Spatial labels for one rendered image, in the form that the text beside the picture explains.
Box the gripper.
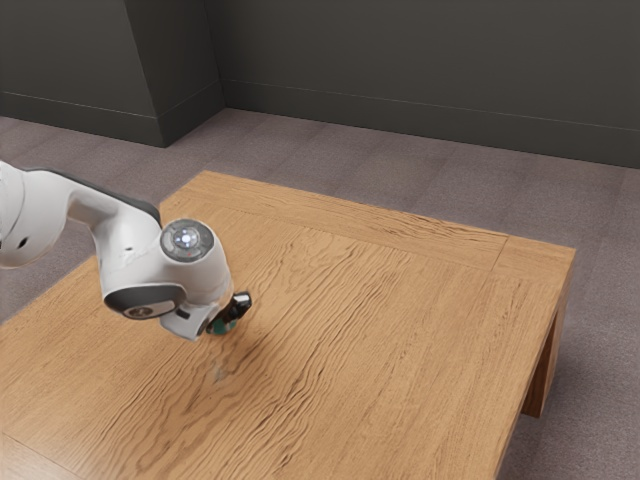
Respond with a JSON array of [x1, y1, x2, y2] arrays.
[[221, 290, 253, 325]]

